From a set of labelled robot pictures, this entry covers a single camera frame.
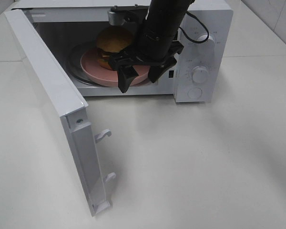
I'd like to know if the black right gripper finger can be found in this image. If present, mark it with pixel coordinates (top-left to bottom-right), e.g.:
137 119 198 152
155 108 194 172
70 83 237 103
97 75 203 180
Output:
148 56 177 83
109 49 139 93

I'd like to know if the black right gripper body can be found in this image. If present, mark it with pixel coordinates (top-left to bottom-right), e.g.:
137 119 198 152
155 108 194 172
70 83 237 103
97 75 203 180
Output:
131 31 184 66

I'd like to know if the burger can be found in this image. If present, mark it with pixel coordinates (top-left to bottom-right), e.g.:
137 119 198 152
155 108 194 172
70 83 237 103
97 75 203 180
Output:
96 26 134 71

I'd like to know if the pink plate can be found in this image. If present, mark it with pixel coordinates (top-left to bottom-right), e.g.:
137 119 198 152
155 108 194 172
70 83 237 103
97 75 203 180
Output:
80 48 150 87

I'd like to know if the round door release button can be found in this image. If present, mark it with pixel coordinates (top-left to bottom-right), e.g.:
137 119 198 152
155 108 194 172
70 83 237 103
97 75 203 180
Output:
188 88 202 99

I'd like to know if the white timer knob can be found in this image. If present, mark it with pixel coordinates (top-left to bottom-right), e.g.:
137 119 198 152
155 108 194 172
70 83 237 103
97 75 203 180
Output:
191 65 209 84

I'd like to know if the white microwave door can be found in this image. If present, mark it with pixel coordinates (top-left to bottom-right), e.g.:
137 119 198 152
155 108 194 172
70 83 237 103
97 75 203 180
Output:
4 10 115 216

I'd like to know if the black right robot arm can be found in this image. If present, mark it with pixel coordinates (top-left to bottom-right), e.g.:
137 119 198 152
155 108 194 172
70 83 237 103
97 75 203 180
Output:
108 0 192 93

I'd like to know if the white microwave oven body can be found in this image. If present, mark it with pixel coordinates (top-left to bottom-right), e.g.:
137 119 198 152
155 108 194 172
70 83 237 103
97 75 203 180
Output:
10 0 233 103

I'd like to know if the glass turntable plate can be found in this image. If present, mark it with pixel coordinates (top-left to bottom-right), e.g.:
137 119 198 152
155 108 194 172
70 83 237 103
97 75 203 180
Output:
65 42 95 85

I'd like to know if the white power knob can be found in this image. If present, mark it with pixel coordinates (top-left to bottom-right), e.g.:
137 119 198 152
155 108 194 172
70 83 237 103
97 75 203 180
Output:
198 34 215 49

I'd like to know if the black camera cable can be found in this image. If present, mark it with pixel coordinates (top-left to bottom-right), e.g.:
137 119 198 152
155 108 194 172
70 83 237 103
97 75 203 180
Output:
178 11 210 45

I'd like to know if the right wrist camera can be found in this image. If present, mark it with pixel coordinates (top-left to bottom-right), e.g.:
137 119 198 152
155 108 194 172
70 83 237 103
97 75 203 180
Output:
107 4 149 26

